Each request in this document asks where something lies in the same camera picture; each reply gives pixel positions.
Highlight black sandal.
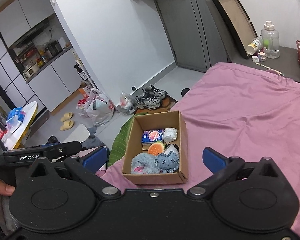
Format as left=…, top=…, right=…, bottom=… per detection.
left=181, top=88, right=190, bottom=98

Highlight tipped white paper cup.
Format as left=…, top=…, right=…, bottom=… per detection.
left=246, top=37, right=263, bottom=56

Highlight blue denim plush toy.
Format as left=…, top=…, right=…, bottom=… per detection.
left=154, top=152, right=179, bottom=174

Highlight small clear plastic bag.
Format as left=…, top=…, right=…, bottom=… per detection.
left=120, top=92, right=137, bottom=115

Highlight white plastic bag with items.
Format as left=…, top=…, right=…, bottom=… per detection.
left=76, top=88, right=115, bottom=126

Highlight green leaf cartoon rug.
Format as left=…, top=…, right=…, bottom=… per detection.
left=107, top=116, right=134, bottom=167

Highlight small white box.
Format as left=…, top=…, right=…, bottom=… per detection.
left=251, top=51, right=267, bottom=62

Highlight brown cardboard box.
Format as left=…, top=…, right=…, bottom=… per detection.
left=122, top=111, right=188, bottom=185

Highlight white wrapped soft bundle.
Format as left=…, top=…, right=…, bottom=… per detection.
left=163, top=128, right=178, bottom=144

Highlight grey sneakers pair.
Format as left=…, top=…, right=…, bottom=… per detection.
left=135, top=85, right=167, bottom=110

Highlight white kitchen cabinets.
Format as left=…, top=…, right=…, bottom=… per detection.
left=0, top=0, right=84, bottom=112

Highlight burger plush toy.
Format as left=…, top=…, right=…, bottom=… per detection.
left=147, top=142, right=165, bottom=156

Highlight grey fluffy slipper plush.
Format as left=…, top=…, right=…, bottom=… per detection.
left=130, top=153, right=160, bottom=174

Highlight blue tissue pack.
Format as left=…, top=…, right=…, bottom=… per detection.
left=141, top=129, right=164, bottom=145

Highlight black lace fabric piece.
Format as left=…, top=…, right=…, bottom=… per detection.
left=164, top=144, right=179, bottom=154

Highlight clear plastic item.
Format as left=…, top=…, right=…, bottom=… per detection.
left=164, top=144, right=179, bottom=155

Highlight grey door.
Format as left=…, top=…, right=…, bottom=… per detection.
left=154, top=0, right=228, bottom=72

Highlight yellow slippers pair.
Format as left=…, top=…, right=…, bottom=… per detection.
left=60, top=112, right=75, bottom=131

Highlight pink bed sheet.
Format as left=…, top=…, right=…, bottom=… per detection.
left=87, top=63, right=300, bottom=239

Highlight black framed brown board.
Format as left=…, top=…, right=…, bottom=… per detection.
left=212, top=0, right=257, bottom=59

